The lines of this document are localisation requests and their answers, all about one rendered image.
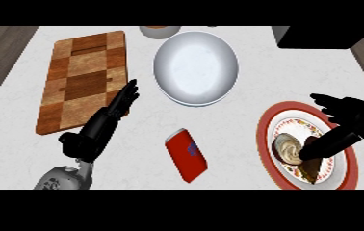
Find red can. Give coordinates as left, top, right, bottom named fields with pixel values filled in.
left=164, top=127, right=210, bottom=185

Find cream frosted cupcake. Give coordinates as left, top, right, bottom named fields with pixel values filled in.
left=270, top=132, right=324, bottom=186

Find checkered wooden cutting board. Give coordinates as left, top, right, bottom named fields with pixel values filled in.
left=33, top=30, right=130, bottom=136

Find pale grey cup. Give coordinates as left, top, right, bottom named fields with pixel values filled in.
left=137, top=25, right=183, bottom=40

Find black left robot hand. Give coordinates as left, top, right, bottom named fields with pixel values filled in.
left=56, top=78, right=142, bottom=165

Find red-rimmed patterned plate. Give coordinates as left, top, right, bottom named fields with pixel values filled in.
left=255, top=100, right=359, bottom=191

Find black appliance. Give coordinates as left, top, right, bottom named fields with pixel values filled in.
left=270, top=25, right=364, bottom=51

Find white bowl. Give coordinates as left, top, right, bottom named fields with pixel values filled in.
left=152, top=31, right=239, bottom=108

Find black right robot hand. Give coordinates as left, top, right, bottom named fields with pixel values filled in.
left=297, top=92, right=364, bottom=162

